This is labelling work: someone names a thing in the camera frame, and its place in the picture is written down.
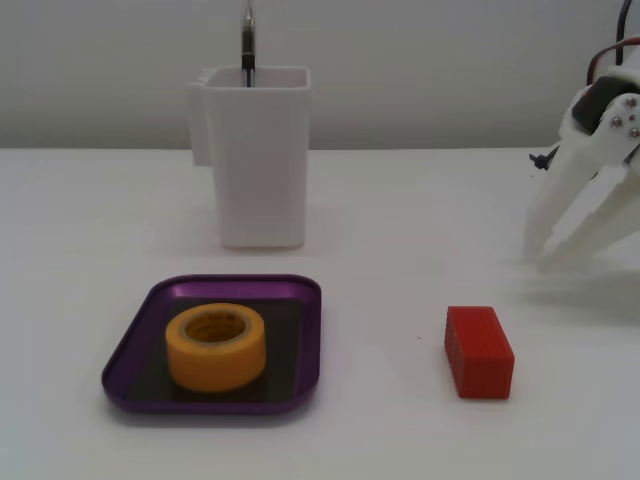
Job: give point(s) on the purple metal tray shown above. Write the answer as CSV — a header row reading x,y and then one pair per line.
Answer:
x,y
225,283

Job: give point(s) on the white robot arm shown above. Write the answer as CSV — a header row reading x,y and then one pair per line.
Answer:
x,y
631,60

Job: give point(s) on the yellow masking tape roll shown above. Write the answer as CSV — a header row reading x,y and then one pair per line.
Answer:
x,y
215,367

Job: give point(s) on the white fixed gripper finger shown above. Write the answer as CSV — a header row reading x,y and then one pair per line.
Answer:
x,y
557,195

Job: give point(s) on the red ribbed plastic block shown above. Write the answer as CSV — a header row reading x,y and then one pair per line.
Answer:
x,y
485,355

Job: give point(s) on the white moving gripper finger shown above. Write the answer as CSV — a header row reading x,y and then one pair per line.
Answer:
x,y
620,210

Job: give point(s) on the white plastic pen holder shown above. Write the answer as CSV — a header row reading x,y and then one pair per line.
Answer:
x,y
260,175

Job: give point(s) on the black ballpoint pen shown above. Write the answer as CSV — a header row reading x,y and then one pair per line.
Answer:
x,y
248,45

